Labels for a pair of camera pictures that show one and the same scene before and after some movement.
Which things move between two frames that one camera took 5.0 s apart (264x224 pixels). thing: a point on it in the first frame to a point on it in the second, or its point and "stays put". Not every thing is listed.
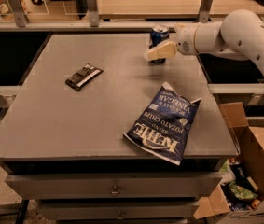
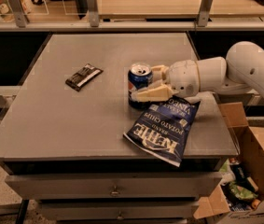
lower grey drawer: (114, 211) stays put
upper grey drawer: (110, 186) stays put
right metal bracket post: (205, 5) stays put
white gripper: (185, 38) to (183, 76)
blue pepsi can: (159, 35) to (140, 77)
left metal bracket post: (16, 7) stays put
